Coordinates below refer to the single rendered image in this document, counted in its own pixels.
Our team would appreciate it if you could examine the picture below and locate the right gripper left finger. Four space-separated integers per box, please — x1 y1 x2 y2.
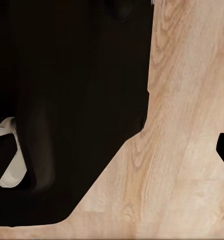
0 133 17 179

